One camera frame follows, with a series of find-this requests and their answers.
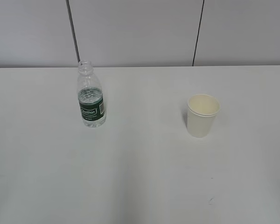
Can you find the clear water bottle green label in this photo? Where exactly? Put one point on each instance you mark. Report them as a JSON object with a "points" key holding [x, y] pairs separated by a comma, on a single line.
{"points": [[90, 96]]}

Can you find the white paper cup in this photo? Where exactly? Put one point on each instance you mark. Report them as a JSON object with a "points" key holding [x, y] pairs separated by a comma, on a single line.
{"points": [[201, 113]]}

